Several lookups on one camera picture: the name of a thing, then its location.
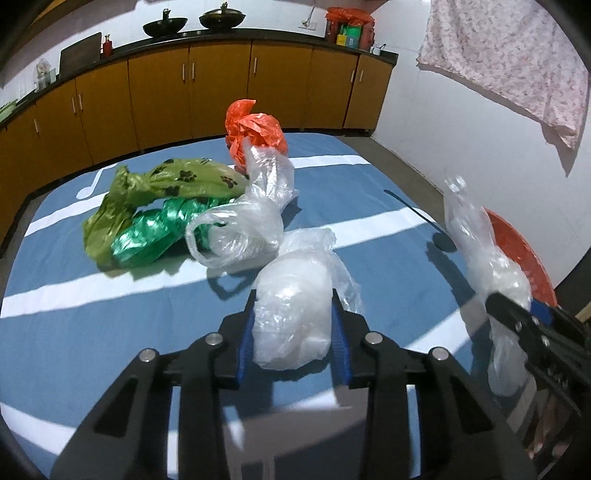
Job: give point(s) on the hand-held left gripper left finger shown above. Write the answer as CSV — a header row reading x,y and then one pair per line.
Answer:
x,y
244,344

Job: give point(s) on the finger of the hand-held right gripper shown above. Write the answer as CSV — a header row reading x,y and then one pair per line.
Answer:
x,y
570,330
531,337

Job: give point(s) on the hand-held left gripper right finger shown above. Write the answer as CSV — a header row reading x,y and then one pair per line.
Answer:
x,y
339,348

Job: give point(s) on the milky clear plastic bag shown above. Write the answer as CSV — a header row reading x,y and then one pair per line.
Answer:
x,y
291,314

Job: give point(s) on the red plastic basket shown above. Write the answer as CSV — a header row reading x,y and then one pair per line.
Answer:
x,y
521,249

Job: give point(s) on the shiny green plastic bag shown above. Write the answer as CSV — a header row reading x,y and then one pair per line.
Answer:
x,y
147,230

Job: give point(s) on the blue striped blanket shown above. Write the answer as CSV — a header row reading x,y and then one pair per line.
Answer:
x,y
92,323

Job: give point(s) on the olive paw print bag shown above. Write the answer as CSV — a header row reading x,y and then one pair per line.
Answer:
x,y
184,177

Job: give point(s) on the red plastic bag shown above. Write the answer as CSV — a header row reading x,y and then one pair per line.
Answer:
x,y
258,129

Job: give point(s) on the wooden lower kitchen cabinets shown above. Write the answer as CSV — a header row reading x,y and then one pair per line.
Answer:
x,y
217,83

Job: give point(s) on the pink floral hanging cloth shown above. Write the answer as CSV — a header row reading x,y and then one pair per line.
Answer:
x,y
498,60

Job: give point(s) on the white cup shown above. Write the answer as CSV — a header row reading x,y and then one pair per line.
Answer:
x,y
377,50

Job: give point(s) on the yellow box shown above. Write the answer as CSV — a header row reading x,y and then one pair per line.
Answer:
x,y
340,40

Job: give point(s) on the dark kitchen countertop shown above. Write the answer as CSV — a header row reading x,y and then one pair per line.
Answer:
x,y
277,37

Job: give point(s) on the green box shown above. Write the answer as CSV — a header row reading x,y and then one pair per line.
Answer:
x,y
351,34

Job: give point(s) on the black wok right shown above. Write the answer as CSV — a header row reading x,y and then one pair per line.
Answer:
x,y
221,18

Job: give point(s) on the black wok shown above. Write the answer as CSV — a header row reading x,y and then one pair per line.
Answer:
x,y
221,18
164,26

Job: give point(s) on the small red bottle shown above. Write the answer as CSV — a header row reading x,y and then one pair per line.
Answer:
x,y
107,47

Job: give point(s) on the glass jar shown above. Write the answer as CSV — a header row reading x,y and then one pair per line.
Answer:
x,y
45,76

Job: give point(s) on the red bag over bottles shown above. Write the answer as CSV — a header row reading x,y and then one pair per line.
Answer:
x,y
348,14

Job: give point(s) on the dark cutting board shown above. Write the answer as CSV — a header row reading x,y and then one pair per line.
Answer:
x,y
81,50

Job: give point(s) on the white wall socket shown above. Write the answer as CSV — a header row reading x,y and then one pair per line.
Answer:
x,y
307,23

